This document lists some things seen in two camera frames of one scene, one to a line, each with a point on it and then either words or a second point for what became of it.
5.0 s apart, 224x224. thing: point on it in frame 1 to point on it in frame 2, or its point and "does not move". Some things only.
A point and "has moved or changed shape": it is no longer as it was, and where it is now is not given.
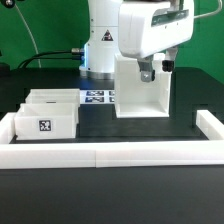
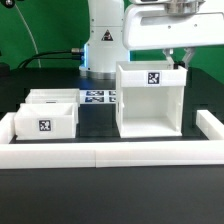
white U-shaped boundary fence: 210,150 does not move
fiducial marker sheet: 97,96 does not move
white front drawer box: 46,121 does not move
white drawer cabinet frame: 134,98 has moved or changed shape
